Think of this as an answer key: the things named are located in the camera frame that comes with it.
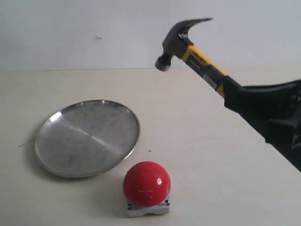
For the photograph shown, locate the yellow black claw hammer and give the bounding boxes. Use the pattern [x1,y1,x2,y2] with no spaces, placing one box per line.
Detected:
[154,17,266,139]

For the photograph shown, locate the round steel plate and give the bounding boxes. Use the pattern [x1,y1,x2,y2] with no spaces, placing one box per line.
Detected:
[34,99,141,178]

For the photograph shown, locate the red dome push button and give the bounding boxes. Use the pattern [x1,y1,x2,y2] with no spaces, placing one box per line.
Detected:
[123,161,172,218]

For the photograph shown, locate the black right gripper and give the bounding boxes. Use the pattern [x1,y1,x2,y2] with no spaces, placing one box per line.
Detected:
[224,80,301,171]

